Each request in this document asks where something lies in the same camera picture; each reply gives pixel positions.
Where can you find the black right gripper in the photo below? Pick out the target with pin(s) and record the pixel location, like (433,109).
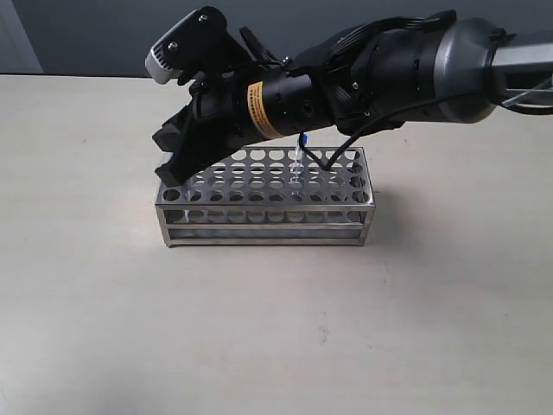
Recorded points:
(241,99)

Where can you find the blue-capped test tube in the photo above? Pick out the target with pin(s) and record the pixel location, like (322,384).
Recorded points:
(297,166)

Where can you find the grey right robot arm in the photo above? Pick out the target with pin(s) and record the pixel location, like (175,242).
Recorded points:
(370,78)

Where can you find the steel test tube rack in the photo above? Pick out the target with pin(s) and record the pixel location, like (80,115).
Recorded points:
(246,199)

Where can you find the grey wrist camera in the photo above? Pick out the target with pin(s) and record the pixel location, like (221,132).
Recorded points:
(186,44)

